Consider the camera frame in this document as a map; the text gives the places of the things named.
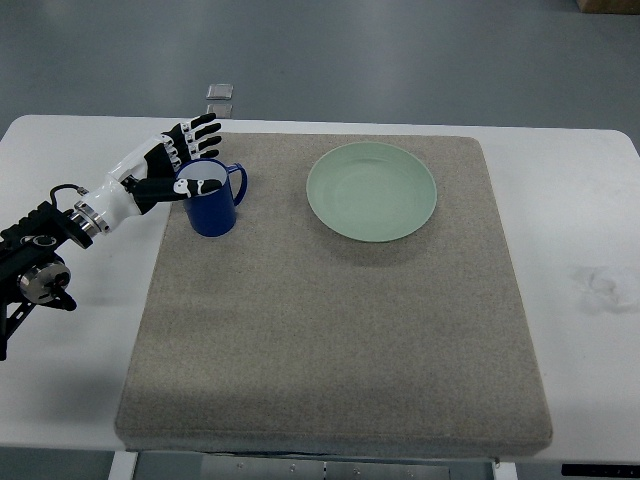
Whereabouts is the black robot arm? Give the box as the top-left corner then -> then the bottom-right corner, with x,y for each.
1,183 -> 93,360

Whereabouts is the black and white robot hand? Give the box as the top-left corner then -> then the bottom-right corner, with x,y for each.
71,113 -> 223,236

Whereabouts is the upper floor socket plate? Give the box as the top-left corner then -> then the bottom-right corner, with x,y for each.
206,84 -> 234,100

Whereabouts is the blue enamel mug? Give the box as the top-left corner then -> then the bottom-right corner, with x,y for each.
176,159 -> 248,237

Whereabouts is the black control panel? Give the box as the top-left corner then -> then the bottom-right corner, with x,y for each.
561,464 -> 640,479

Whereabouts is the beige felt mat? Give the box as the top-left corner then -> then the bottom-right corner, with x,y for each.
115,133 -> 553,458

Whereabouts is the metal table frame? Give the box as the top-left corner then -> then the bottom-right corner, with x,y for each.
108,452 -> 519,479

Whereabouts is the light green plate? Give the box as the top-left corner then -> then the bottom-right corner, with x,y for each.
306,142 -> 438,243

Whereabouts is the cardboard box corner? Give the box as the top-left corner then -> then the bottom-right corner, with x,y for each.
576,0 -> 640,15

